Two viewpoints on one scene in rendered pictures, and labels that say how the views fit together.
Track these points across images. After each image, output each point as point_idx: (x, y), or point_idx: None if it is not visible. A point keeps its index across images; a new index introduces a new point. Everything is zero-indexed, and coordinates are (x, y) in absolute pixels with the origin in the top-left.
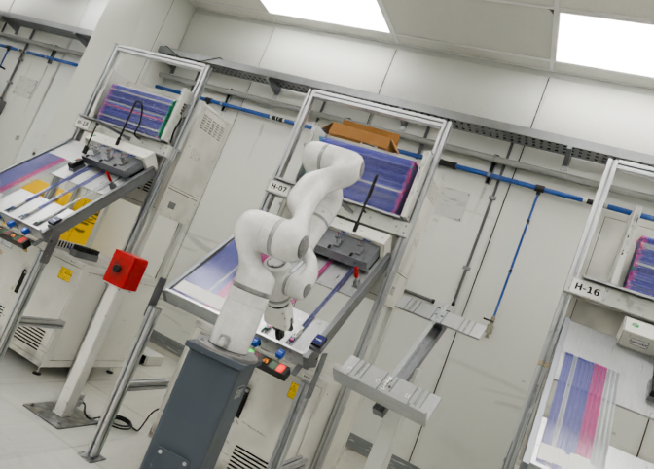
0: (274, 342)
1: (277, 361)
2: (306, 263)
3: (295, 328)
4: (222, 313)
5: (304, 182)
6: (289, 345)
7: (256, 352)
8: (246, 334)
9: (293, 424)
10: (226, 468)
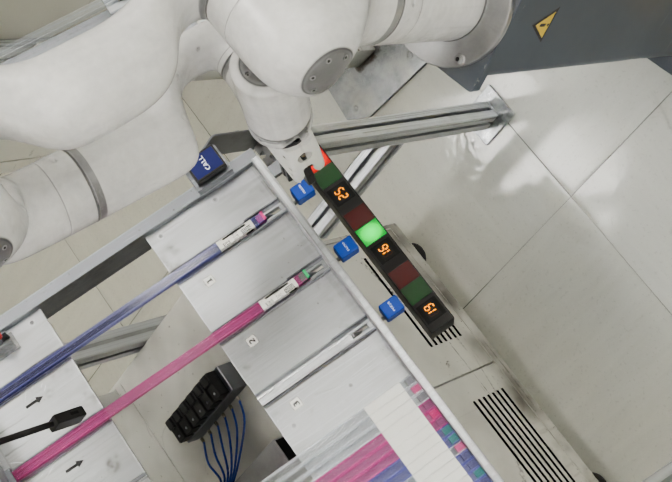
0: (303, 216)
1: None
2: (188, 57)
3: (235, 256)
4: None
5: (96, 57)
6: (275, 189)
7: (354, 224)
8: None
9: (328, 124)
10: (462, 335)
